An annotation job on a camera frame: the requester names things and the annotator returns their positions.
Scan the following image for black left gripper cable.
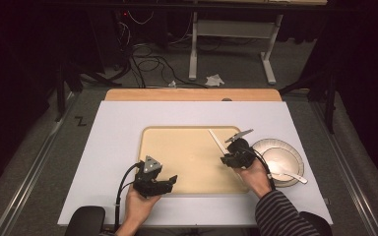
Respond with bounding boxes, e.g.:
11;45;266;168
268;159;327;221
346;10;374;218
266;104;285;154
113;161;146;232

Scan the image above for person's left hand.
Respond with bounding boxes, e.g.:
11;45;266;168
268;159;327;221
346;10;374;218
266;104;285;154
123;185;162;228

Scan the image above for metal floor rail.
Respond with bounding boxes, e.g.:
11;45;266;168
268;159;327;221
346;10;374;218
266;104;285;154
311;101;378;236
0;91;80;236

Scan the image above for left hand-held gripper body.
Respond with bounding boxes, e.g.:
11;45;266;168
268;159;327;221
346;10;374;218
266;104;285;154
132;155;165;199

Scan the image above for black metal stand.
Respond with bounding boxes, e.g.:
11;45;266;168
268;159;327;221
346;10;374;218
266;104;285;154
279;70;340;135
53;60;123;123

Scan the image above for white spoon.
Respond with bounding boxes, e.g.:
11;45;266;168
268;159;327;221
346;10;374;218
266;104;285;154
270;170;309;185

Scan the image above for white desk frame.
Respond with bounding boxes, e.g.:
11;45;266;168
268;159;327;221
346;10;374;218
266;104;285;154
188;11;284;86

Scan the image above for white table board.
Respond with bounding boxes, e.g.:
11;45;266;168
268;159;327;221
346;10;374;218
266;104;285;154
57;100;334;228

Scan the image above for crumpled white paper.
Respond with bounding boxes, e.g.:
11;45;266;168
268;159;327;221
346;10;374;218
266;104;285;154
205;74;225;88

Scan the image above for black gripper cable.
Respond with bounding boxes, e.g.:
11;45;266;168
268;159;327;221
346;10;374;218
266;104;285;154
249;148;277;192
113;161;146;232

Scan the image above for black floor cables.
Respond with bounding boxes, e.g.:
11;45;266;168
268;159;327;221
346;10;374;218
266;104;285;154
111;9;209;89

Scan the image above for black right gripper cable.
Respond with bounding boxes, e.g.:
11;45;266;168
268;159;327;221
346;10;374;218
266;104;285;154
249;148;277;192

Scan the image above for black chair back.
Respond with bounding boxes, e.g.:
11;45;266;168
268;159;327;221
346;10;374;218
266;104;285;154
64;206;106;236

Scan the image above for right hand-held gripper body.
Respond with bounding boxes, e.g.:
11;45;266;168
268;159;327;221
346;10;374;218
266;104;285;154
224;128;258;169

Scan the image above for black chair armrest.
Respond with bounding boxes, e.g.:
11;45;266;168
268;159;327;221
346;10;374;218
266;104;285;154
299;210;334;236

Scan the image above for beige tray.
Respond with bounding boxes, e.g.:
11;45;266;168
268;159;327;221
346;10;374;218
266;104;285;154
137;126;251;195

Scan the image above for white ribbed plate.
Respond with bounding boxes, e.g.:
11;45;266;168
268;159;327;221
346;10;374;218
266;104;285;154
251;138;305;189

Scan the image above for person's right hand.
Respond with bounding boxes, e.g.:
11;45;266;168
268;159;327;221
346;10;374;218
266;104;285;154
233;158;273;200

